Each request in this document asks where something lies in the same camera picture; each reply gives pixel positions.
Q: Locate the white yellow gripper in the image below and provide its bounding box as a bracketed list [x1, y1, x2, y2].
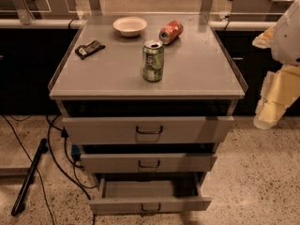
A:
[253, 65, 300, 129]

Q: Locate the grey bottom drawer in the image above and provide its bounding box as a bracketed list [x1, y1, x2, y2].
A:
[89, 172, 211, 215]

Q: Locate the grey drawer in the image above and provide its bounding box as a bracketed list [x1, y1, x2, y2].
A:
[89, 172, 211, 215]
[63, 116, 233, 145]
[81, 153, 217, 173]

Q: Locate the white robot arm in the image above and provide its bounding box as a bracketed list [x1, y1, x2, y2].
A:
[252, 0, 300, 129]

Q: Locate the grey drawer cabinet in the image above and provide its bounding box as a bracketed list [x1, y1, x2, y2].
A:
[47, 13, 249, 186]

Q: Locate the grey middle drawer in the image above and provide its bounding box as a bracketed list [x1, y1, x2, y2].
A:
[81, 153, 217, 173]

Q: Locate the grey top drawer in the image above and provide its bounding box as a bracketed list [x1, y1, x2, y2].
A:
[63, 116, 233, 145]

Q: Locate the orange soda can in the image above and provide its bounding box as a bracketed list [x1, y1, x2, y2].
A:
[158, 21, 184, 45]

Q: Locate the green soda can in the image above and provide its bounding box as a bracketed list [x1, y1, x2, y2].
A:
[142, 40, 164, 83]

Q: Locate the white paper bowl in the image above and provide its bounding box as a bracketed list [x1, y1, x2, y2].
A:
[112, 17, 147, 38]

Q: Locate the dark snack packet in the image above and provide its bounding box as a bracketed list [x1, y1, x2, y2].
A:
[75, 40, 105, 60]

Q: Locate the blue power plug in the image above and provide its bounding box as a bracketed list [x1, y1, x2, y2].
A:
[71, 144, 81, 161]

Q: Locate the black floor bar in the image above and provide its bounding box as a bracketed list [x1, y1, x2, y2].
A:
[11, 138, 48, 217]

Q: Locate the black thick floor cable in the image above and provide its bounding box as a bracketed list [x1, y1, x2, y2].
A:
[46, 114, 97, 225]

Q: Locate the white horizontal rail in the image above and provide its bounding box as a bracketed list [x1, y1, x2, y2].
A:
[0, 19, 276, 31]

